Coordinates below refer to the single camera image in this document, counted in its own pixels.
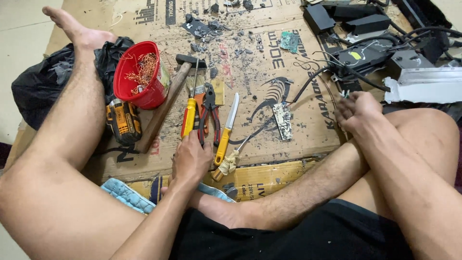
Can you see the person's left hand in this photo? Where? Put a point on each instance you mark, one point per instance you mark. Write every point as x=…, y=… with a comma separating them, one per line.
x=191, y=160

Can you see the person's right hand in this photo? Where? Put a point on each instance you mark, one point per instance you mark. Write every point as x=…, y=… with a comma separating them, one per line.
x=361, y=112

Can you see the person's left fingers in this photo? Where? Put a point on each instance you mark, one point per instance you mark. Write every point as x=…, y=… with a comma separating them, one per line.
x=197, y=139

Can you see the red black pliers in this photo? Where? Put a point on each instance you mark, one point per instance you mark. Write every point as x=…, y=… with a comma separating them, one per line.
x=210, y=104

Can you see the small white green connector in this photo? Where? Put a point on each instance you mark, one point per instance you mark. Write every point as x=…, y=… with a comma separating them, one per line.
x=344, y=94

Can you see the small tan card piece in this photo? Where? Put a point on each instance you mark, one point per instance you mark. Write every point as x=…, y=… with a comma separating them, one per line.
x=218, y=92

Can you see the red plastic bucket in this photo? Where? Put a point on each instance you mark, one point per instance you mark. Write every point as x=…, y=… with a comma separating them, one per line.
x=151, y=95

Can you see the yellow cardboard piece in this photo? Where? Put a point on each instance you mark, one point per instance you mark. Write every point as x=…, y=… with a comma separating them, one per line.
x=267, y=177

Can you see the white circuit board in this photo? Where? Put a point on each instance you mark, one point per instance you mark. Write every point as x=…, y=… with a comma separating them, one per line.
x=282, y=121

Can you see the light blue quilted cloth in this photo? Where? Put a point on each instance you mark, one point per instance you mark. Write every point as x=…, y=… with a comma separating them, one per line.
x=122, y=195

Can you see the brown printed cardboard sheet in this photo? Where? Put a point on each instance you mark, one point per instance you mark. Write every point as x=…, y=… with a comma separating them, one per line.
x=260, y=68

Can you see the grey plastic debris heap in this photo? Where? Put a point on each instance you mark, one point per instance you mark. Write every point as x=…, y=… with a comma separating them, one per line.
x=207, y=29

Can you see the person's right leg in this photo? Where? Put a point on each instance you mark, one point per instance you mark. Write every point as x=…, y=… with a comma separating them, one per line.
x=306, y=184

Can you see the person's leg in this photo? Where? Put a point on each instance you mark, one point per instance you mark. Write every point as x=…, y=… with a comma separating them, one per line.
x=61, y=144
x=306, y=184

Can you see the green circuit board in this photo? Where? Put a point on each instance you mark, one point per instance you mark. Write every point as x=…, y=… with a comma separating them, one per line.
x=290, y=41

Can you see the person's left leg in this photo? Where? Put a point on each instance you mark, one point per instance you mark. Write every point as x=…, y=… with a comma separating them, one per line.
x=61, y=144

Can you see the black shorts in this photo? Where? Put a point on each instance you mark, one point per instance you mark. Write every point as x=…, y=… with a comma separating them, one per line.
x=306, y=238

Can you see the black plastic bag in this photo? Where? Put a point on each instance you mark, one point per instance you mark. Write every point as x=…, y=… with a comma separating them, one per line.
x=36, y=90

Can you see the black adapter box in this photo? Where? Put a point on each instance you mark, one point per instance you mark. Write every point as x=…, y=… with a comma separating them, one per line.
x=317, y=18
x=353, y=11
x=366, y=24

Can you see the open black device yellow label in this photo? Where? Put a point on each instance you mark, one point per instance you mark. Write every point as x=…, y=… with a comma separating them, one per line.
x=361, y=56

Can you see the white metal casing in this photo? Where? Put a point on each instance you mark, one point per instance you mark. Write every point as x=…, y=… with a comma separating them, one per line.
x=422, y=85

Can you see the black metal housing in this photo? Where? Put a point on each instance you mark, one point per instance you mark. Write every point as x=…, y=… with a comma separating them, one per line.
x=422, y=12

